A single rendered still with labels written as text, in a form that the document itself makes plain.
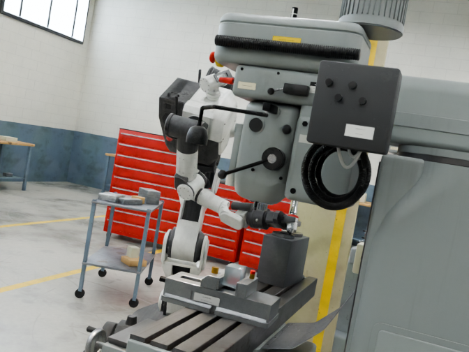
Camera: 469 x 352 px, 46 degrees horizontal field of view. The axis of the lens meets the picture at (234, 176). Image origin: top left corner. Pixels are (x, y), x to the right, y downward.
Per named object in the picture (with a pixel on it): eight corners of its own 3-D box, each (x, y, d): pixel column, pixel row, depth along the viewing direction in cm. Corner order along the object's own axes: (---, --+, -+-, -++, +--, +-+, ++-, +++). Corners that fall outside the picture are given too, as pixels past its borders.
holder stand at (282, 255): (255, 280, 219) (264, 230, 218) (276, 273, 239) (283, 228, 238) (283, 288, 214) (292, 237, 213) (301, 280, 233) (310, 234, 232)
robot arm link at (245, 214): (256, 232, 230) (232, 230, 236) (266, 218, 238) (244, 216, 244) (250, 209, 225) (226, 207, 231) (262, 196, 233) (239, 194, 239)
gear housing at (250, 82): (229, 94, 175) (235, 63, 174) (254, 105, 198) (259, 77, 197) (334, 109, 163) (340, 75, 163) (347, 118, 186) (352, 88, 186)
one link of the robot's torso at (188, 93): (151, 163, 249) (151, 94, 227) (180, 126, 275) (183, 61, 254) (212, 181, 244) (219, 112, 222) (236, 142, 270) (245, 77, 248)
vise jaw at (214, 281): (199, 286, 169) (202, 273, 169) (213, 279, 181) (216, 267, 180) (218, 290, 167) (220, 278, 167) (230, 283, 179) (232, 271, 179)
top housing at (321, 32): (206, 59, 177) (215, 9, 176) (235, 74, 201) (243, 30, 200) (353, 76, 161) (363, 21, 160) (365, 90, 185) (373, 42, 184)
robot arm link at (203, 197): (214, 218, 237) (176, 198, 242) (226, 205, 245) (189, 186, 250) (218, 200, 231) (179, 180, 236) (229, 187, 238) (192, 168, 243)
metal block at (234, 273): (222, 284, 170) (225, 265, 170) (228, 281, 176) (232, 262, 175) (238, 288, 168) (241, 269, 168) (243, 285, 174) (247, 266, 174)
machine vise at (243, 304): (159, 299, 172) (165, 265, 171) (179, 290, 186) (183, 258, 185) (266, 329, 161) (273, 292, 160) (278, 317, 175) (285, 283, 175)
